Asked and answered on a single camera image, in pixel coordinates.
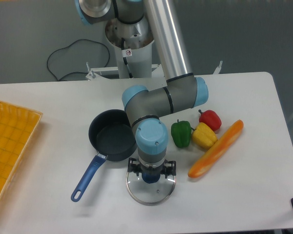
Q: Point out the yellow toy bell pepper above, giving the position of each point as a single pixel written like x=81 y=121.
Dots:
x=204 y=136

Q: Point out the red toy bell pepper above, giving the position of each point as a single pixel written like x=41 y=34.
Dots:
x=211 y=119

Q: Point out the yellow plastic basket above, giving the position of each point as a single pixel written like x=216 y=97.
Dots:
x=17 y=125

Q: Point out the green toy bell pepper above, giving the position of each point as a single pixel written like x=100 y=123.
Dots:
x=181 y=133

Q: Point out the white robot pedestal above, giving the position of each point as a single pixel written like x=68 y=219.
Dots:
x=132 y=42

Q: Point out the glass lid blue knob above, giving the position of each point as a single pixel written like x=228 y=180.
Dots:
x=150 y=194

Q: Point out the dark saucepan blue handle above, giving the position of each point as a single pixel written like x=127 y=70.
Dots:
x=111 y=136

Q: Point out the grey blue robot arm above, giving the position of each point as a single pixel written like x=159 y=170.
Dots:
x=182 y=91

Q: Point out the orange toy baguette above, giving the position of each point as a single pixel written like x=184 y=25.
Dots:
x=206 y=162

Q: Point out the white metal base frame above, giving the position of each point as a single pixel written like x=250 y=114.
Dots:
x=113 y=73

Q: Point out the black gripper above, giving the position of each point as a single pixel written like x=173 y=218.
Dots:
x=168 y=168

